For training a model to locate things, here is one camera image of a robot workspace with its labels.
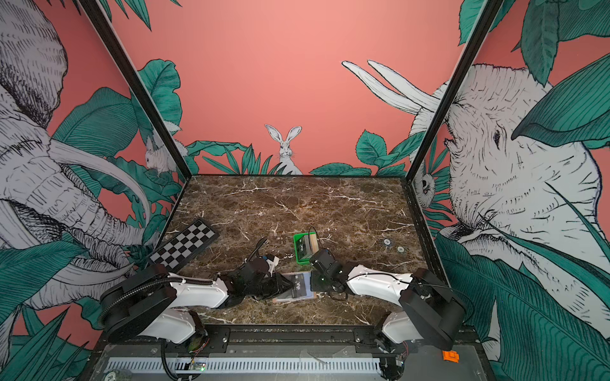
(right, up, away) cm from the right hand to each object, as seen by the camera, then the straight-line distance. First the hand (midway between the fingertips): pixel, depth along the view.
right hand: (310, 282), depth 85 cm
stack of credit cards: (0, +12, +6) cm, 14 cm away
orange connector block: (+43, -17, -15) cm, 48 cm away
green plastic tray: (-5, +14, +11) cm, 18 cm away
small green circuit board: (-33, -20, -14) cm, 41 cm away
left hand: (-5, 0, -3) cm, 6 cm away
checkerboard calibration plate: (-51, +11, +6) cm, 52 cm away
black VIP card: (-4, -2, 0) cm, 4 cm away
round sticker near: (+37, +10, +11) cm, 40 cm away
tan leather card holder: (-8, -3, -2) cm, 9 cm away
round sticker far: (+33, +12, +13) cm, 37 cm away
